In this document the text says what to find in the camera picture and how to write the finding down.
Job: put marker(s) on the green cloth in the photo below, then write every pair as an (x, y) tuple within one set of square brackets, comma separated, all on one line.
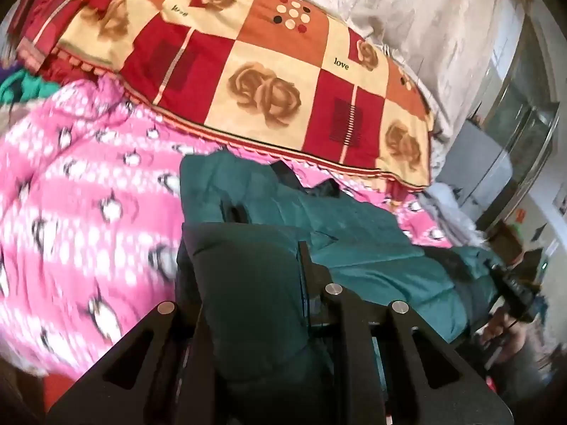
[(22, 86)]

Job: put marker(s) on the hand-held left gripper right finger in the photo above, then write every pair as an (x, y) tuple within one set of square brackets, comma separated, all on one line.
[(343, 323)]

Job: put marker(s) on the red checked rose print pillow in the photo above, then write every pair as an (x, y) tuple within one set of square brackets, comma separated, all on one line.
[(265, 84)]

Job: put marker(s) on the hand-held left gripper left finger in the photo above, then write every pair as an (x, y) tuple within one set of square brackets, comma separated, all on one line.
[(164, 345)]

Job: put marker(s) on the white embossed cloth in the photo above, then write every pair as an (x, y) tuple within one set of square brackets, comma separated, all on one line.
[(416, 22)]

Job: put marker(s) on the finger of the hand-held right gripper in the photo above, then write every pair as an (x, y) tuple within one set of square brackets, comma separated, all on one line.
[(495, 269)]

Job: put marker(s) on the person's right hand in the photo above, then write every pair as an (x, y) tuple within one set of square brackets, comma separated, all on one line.
[(502, 332)]

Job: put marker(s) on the dark teal padded jacket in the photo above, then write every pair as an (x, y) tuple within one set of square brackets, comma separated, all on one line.
[(367, 248)]

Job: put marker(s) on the metal window frame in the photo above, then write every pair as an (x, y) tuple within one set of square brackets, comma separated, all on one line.
[(527, 110)]

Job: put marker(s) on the pink penguin print blanket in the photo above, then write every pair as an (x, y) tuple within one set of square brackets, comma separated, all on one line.
[(75, 212)]

